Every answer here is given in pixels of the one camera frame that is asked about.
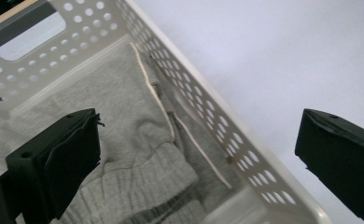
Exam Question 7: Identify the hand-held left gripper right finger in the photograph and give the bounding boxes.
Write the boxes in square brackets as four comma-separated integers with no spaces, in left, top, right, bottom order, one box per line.
[294,107,364,224]

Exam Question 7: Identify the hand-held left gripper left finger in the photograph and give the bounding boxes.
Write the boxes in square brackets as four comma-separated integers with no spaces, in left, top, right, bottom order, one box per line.
[5,107,103,224]

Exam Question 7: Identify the grey pants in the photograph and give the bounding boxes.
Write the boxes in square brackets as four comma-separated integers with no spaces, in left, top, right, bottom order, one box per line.
[0,41,244,224]

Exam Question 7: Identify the white perforated plastic basket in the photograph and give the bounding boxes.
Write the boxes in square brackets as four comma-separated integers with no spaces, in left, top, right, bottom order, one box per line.
[0,0,333,224]

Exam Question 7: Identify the wooden table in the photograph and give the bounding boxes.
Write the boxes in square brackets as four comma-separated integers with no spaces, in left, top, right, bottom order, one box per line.
[0,0,38,30]

